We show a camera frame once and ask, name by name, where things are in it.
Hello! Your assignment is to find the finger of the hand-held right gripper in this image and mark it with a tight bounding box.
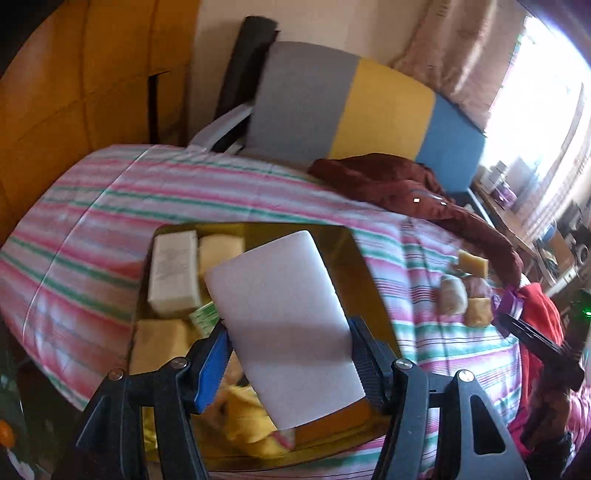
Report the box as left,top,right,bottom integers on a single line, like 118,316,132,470
522,383,575,455
496,313,585,391

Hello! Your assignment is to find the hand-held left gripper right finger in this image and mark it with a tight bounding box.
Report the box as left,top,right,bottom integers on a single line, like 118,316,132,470
347,316,532,480

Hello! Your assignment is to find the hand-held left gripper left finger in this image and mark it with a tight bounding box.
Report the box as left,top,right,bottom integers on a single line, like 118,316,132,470
65,320,232,480

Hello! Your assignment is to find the green printed packet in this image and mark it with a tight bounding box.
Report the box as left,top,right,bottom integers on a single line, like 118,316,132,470
187,302,222,335

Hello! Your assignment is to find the tan sponge block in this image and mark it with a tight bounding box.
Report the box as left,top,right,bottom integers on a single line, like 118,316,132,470
130,318,195,374

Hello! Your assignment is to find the yellow crinkled foil bag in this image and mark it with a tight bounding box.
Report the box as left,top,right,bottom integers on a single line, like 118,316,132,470
217,383,296,459

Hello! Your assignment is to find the white soap bar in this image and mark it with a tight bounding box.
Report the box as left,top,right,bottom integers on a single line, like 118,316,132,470
204,230,368,430

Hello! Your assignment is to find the gold tin box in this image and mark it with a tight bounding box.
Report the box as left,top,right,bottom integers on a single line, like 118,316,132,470
129,222,402,469

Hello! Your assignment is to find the white round soap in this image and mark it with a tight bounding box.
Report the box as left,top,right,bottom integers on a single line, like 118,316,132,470
438,274,469,315

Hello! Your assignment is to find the white carton box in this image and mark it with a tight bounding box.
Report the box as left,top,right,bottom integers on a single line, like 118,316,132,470
147,230,201,317

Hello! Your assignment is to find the red cloth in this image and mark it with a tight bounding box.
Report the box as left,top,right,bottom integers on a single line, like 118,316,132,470
519,282,563,342

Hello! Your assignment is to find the wooden window ledge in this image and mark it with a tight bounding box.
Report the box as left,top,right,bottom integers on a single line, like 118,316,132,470
471,180,583,296

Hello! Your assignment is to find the purple box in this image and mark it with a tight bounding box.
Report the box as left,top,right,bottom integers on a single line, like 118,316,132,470
492,182,518,206

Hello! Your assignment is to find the striped cloth cover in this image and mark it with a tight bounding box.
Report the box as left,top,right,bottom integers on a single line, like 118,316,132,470
0,144,527,472

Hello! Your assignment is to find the maroon jacket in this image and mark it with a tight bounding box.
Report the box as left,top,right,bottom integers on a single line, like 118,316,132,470
307,154,525,287

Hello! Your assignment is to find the pink curtain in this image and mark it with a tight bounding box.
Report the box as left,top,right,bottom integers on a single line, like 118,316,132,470
392,0,527,130

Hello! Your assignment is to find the grey yellow blue chair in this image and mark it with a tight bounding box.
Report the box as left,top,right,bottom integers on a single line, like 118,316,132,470
187,41,489,204

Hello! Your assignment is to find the black rolled mat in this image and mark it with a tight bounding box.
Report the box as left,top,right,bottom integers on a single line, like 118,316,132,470
215,16,280,121

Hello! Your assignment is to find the wooden wardrobe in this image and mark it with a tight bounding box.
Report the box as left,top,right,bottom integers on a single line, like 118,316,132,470
0,0,199,241

